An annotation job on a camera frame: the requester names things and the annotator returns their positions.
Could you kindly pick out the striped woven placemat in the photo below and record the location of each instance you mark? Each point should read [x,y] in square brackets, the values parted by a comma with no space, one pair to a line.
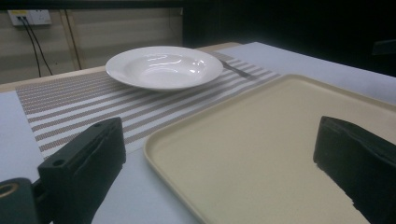
[93,102]

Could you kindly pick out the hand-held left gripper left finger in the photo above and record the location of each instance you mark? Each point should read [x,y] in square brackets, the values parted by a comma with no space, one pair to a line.
[81,165]

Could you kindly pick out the beige plastic tray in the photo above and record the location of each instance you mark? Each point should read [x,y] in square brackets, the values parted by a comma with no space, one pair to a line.
[267,146]

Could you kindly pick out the white table cover sheet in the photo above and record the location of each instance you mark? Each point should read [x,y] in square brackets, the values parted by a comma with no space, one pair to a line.
[311,67]

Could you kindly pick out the white deep plate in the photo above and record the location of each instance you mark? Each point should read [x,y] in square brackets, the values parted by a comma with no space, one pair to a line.
[163,67]

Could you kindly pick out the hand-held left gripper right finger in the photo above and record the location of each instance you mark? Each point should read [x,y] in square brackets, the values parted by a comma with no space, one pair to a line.
[358,152]

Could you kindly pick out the white wall socket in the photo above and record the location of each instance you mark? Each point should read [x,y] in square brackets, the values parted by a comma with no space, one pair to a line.
[29,16]

